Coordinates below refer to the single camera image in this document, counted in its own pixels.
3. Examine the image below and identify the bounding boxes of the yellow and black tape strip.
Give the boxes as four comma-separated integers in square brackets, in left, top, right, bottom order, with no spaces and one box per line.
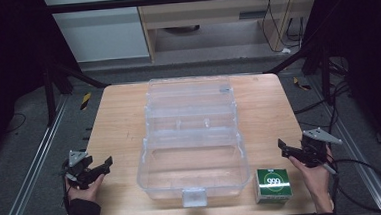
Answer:
[292,75,313,93]
[78,91,93,111]

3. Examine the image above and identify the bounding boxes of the clear plastic storage box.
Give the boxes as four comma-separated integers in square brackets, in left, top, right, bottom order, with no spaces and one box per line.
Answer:
[130,72,254,212]

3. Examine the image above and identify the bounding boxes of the person's left hand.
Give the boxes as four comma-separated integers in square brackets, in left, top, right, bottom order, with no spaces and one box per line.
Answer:
[64,173,108,205]

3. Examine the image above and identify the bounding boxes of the white cabinet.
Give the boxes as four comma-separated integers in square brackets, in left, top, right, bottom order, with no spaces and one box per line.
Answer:
[43,0,151,66]

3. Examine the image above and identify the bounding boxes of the light wooden desk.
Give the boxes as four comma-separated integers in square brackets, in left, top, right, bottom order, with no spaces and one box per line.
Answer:
[134,0,321,65]

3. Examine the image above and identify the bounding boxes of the black cables under desk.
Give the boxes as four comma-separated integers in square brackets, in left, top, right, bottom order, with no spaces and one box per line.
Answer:
[259,0,307,55]

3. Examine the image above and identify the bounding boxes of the black metal stand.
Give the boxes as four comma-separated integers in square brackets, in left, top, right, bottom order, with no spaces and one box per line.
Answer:
[40,55,114,128]
[261,37,336,111]

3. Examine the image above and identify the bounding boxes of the aluminium floor rail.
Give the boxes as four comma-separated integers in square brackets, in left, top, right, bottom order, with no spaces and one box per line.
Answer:
[0,94,77,215]
[308,71,381,215]

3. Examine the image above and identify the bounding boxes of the black floor cables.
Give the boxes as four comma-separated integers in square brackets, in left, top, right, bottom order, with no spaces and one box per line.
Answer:
[290,55,358,139]

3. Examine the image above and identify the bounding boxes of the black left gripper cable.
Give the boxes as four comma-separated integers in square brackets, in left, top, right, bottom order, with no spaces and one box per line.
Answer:
[59,161,72,210]

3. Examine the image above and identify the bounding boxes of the green and white carton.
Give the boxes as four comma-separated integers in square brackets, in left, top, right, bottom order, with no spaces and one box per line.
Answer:
[253,165,295,206]

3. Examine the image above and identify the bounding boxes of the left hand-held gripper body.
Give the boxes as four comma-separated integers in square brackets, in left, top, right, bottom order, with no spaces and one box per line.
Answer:
[60,148,99,191]

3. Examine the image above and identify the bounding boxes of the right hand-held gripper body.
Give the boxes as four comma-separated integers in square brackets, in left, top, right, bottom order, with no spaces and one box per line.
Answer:
[297,125,346,177]

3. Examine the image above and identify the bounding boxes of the person's right hand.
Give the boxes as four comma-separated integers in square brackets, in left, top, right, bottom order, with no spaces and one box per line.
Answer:
[287,144,337,215]

